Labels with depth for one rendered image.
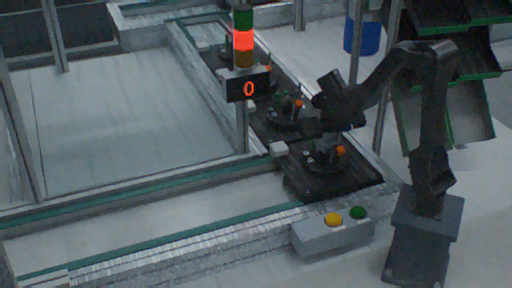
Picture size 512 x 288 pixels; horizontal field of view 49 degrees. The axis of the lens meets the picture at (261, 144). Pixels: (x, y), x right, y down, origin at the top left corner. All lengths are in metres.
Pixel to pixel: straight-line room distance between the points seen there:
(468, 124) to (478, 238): 0.34
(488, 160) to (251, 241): 0.86
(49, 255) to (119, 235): 0.17
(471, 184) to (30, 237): 1.25
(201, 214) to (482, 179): 0.86
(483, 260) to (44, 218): 1.13
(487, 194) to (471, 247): 0.24
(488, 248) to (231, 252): 0.67
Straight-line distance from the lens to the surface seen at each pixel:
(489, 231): 1.65
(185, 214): 1.52
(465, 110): 1.75
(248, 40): 1.41
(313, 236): 1.38
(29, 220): 1.56
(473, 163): 1.89
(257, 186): 1.59
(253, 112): 1.81
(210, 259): 1.39
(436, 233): 1.30
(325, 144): 1.52
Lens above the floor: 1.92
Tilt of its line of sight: 35 degrees down
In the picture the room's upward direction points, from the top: straight up
